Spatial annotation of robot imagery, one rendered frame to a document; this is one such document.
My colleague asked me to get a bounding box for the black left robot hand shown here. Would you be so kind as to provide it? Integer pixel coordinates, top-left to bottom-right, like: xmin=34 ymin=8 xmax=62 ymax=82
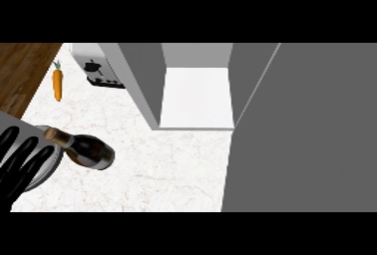
xmin=0 ymin=126 xmax=56 ymax=213

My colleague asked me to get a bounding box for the dark wine bottle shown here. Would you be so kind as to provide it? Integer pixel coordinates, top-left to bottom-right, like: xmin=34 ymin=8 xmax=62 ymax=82
xmin=42 ymin=127 xmax=116 ymax=171

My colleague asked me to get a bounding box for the grey cabinet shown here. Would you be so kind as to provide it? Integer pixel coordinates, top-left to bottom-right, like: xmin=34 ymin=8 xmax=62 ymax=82
xmin=97 ymin=43 xmax=282 ymax=131

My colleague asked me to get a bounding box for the dark grey cabinet door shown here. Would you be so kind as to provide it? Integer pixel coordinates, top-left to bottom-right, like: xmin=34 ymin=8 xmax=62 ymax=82
xmin=220 ymin=43 xmax=377 ymax=213

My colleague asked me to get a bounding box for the grey round plate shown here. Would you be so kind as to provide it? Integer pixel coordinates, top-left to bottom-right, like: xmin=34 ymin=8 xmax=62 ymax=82
xmin=22 ymin=125 xmax=66 ymax=192

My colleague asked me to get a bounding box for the grey flat panel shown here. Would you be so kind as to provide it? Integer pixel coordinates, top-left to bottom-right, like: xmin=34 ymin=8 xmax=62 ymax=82
xmin=0 ymin=111 xmax=51 ymax=157

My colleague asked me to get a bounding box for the orange carrot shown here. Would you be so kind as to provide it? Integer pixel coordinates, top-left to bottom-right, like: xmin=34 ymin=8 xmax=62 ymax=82
xmin=51 ymin=60 xmax=65 ymax=103

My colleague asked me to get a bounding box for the white toaster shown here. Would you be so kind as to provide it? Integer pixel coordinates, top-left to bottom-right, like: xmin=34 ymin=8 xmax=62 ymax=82
xmin=69 ymin=43 xmax=127 ymax=90

